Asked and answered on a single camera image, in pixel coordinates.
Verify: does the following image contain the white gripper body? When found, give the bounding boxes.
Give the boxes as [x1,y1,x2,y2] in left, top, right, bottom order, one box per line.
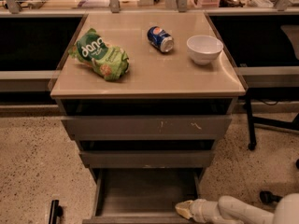
[189,199,218,223]

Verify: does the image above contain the black object on floor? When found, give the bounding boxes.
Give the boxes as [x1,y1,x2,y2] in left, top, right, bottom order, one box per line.
[49,200,64,224]

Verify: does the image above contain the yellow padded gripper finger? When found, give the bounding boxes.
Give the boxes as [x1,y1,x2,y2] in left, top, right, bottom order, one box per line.
[175,200,192,219]

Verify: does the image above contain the grey top drawer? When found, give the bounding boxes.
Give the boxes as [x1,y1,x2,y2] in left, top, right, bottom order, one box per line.
[63,115,232,141]

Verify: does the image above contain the black chair base leg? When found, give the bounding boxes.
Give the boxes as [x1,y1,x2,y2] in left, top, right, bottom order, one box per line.
[259,190,281,203]

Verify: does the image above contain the grey bottom drawer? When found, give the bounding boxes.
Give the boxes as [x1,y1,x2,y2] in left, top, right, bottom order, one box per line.
[82,169,199,224]

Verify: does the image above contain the grey three-drawer cabinet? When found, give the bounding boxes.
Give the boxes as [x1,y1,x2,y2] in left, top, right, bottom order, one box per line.
[47,10,249,185]

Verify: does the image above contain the black table leg with caster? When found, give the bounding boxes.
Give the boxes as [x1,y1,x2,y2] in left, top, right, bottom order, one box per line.
[244,95,256,151]

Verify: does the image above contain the green chip bag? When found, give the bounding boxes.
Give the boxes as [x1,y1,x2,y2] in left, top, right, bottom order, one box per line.
[68,28,129,81]

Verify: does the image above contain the white bowl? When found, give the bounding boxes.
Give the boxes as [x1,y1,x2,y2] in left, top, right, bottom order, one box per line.
[187,35,223,65]

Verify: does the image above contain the grey middle drawer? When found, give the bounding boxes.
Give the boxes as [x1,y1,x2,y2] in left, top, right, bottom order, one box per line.
[79,150,213,168]

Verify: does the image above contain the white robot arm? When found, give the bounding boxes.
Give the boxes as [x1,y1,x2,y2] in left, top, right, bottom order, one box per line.
[175,27,299,224]

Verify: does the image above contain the blue soda can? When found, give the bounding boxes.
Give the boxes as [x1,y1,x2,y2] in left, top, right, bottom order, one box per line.
[147,26,174,53]

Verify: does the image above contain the grey drawer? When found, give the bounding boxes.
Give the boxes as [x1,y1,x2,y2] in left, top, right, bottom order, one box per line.
[79,150,213,168]
[82,169,199,224]
[63,115,232,141]

